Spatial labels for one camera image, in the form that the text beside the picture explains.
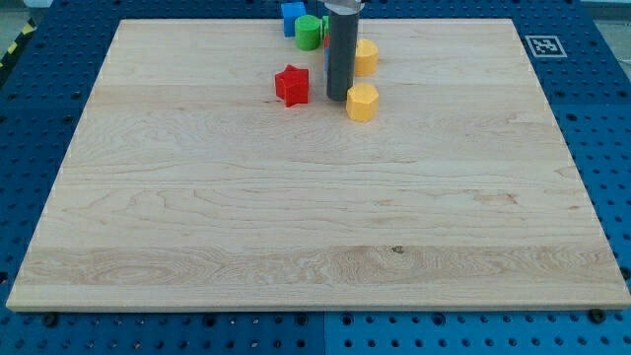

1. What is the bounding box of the white fiducial marker tag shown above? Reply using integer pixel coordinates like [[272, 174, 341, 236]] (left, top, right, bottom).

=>
[[526, 35, 567, 58]]

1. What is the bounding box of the red star block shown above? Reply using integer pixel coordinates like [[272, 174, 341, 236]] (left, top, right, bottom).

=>
[[274, 64, 310, 107]]

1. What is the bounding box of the yellow hexagon block front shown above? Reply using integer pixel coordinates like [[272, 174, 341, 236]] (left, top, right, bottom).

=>
[[346, 83, 380, 122]]

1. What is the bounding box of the blue block behind rod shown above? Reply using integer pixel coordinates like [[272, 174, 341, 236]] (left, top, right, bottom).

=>
[[323, 48, 329, 74]]

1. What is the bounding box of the blue cube block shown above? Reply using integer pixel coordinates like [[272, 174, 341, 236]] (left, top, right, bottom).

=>
[[280, 1, 307, 37]]

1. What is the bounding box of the silver rod mount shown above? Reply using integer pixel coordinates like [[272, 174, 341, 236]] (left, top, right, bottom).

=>
[[324, 0, 365, 12]]

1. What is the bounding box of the yellow block rear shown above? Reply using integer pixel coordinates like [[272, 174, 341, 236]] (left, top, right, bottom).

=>
[[354, 38, 379, 77]]

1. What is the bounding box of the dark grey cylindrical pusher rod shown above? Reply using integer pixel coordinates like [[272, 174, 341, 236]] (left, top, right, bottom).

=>
[[326, 9, 359, 102]]

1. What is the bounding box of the green cylinder block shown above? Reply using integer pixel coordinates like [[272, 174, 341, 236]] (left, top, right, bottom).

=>
[[295, 15, 321, 51]]

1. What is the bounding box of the light wooden board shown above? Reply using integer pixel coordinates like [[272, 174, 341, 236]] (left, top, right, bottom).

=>
[[7, 19, 630, 312]]

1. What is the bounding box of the green block behind rod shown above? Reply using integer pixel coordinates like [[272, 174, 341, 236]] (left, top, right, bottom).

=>
[[321, 15, 329, 38]]

